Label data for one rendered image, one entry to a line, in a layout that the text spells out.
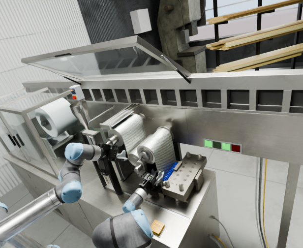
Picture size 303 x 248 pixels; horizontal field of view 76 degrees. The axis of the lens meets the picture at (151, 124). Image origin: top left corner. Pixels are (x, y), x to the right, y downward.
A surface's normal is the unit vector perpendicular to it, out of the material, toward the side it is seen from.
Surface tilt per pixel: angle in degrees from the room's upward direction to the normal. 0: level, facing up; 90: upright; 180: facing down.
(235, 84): 90
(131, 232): 46
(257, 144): 90
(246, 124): 90
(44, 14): 90
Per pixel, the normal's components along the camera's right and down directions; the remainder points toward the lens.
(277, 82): -0.54, 0.48
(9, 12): 0.83, 0.10
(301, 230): -0.20, -0.87
